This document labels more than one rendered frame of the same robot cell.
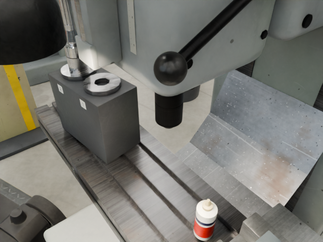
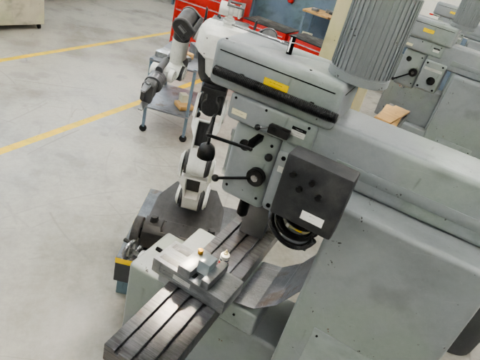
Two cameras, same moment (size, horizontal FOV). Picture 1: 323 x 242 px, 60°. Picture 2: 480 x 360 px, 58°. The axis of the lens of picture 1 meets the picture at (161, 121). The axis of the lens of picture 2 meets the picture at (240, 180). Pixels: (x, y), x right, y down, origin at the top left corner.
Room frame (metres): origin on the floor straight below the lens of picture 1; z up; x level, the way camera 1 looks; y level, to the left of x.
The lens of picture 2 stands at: (-0.46, -1.26, 2.24)
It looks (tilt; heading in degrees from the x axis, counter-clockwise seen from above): 31 degrees down; 58
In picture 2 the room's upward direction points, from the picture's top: 16 degrees clockwise
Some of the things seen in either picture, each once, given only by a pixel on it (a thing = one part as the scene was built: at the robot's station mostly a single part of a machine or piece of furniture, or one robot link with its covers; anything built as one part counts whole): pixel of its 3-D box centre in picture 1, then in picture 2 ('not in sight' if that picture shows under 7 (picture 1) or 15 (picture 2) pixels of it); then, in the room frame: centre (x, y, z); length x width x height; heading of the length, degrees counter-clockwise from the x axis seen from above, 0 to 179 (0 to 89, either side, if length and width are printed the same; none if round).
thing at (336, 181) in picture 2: not in sight; (312, 193); (0.30, -0.46, 1.62); 0.20 x 0.09 x 0.21; 128
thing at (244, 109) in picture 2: not in sight; (282, 113); (0.41, -0.05, 1.68); 0.34 x 0.24 x 0.10; 128
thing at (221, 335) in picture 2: not in sight; (204, 324); (0.37, 0.01, 0.45); 0.81 x 0.32 x 0.60; 128
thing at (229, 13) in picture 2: not in sight; (229, 11); (0.50, 0.77, 1.84); 0.10 x 0.07 x 0.09; 151
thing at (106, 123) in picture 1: (95, 107); (261, 208); (0.62, 0.18, 1.05); 0.22 x 0.12 x 0.20; 46
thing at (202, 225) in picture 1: (205, 216); (223, 259); (0.31, -0.09, 1.01); 0.04 x 0.04 x 0.11
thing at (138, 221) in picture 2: not in sight; (137, 231); (0.18, 0.72, 0.50); 0.20 x 0.05 x 0.20; 61
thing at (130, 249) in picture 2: not in sight; (135, 253); (0.07, 0.38, 0.65); 0.16 x 0.12 x 0.12; 128
